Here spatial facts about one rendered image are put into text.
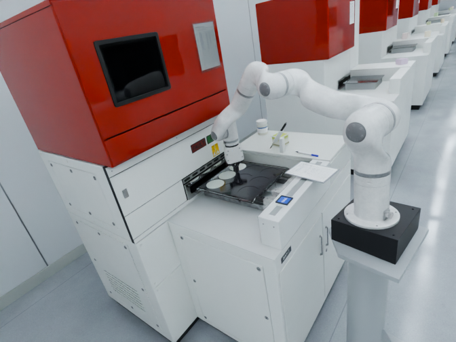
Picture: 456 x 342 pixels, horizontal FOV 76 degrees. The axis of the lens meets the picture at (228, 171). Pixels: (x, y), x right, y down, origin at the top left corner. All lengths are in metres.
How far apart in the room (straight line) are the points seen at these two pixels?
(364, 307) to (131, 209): 1.10
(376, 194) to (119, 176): 1.01
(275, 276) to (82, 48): 1.10
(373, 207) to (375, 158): 0.19
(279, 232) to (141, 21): 1.00
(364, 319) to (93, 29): 1.58
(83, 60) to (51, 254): 2.11
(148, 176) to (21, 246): 1.68
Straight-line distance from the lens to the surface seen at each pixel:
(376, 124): 1.00
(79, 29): 1.21
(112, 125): 1.23
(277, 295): 1.33
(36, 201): 2.83
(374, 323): 1.56
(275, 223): 1.15
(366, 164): 1.09
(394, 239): 1.14
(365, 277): 1.35
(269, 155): 1.71
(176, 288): 1.77
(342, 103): 1.12
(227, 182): 1.59
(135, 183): 1.38
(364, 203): 1.16
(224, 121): 1.44
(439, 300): 2.27
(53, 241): 2.98
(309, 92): 1.14
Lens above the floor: 1.64
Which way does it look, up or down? 26 degrees down
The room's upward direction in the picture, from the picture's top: 11 degrees counter-clockwise
